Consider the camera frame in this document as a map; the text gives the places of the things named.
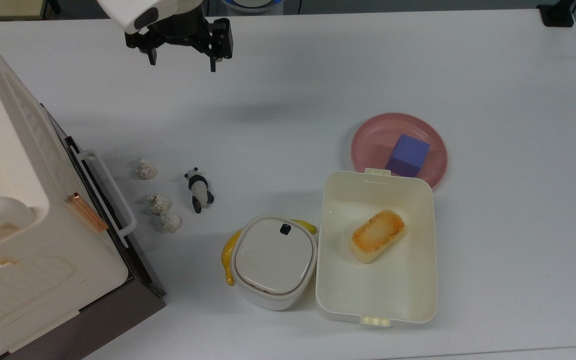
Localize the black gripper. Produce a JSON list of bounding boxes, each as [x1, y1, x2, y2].
[[124, 7, 234, 73]]

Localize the toasted bread piece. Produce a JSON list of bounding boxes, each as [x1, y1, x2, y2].
[[349, 208, 407, 265]]

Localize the white blue round base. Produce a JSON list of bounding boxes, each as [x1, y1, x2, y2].
[[219, 0, 287, 14]]

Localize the panda toy figure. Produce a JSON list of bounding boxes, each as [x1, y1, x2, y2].
[[183, 167, 215, 215]]

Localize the white toy oven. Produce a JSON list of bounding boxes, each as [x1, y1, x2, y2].
[[0, 14, 130, 360]]

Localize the copper latch strip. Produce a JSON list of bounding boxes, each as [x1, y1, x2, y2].
[[66, 192, 109, 234]]

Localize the pink plate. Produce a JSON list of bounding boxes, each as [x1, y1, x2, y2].
[[350, 112, 449, 190]]

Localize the cream open lunch box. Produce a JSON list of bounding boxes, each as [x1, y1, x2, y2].
[[315, 168, 439, 329]]

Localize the white drawer handle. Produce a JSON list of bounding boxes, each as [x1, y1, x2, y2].
[[70, 149, 138, 250]]

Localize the cream lidded rounded container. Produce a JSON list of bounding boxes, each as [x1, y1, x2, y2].
[[231, 214, 318, 311]]

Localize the black table clamp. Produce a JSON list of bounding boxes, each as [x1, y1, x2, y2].
[[536, 0, 576, 28]]

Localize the white crumpled lump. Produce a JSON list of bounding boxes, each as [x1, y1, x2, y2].
[[160, 212, 183, 234], [146, 192, 173, 216], [134, 158, 159, 181]]

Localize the yellow banana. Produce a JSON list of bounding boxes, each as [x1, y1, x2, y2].
[[221, 218, 318, 287]]

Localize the purple cube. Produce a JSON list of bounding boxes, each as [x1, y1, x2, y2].
[[384, 133, 431, 178]]

